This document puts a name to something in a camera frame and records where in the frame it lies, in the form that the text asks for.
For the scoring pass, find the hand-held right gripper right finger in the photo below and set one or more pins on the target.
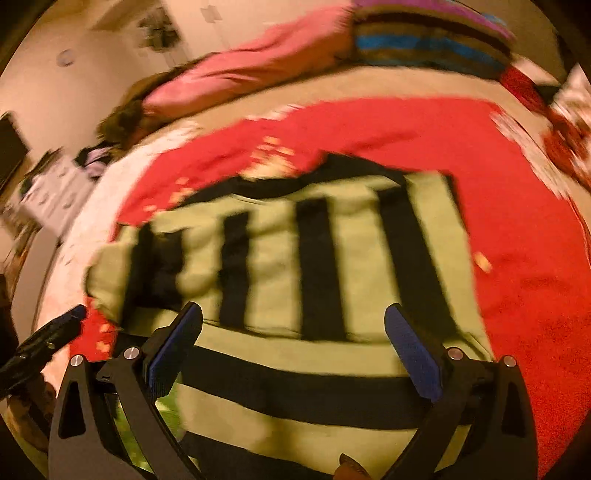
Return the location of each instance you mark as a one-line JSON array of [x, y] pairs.
[[411, 346]]

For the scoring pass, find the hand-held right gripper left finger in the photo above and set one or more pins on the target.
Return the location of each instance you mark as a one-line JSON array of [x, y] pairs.
[[178, 341]]

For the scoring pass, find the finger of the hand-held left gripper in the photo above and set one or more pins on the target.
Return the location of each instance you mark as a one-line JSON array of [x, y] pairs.
[[62, 323]]

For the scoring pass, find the green black striped shirt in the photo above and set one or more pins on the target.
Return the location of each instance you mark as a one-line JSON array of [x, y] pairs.
[[277, 369]]

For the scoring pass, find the white dresser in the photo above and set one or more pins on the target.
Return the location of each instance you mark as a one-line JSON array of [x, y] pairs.
[[51, 194]]

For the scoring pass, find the red floral blanket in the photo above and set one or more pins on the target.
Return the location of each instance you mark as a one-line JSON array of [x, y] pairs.
[[531, 277]]

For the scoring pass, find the black television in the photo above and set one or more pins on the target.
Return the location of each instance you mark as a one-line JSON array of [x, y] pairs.
[[9, 150]]

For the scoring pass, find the brown furry cloth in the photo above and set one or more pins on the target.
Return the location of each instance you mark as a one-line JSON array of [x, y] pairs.
[[122, 122]]

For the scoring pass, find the beige bed sheet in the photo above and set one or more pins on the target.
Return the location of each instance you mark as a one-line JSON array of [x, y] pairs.
[[392, 83]]

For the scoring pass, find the red white floral cloth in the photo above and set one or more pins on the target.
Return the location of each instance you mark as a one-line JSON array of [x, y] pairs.
[[568, 129]]

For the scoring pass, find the pink pillow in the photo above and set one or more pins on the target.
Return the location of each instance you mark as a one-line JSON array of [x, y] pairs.
[[240, 69]]

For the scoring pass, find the multicolour striped cloth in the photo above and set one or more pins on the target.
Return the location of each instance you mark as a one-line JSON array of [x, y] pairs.
[[415, 46]]

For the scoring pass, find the round wall fixture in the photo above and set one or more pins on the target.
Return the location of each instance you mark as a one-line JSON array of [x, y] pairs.
[[67, 57]]

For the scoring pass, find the dark wall decoration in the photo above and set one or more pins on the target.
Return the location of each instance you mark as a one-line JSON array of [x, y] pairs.
[[159, 30]]

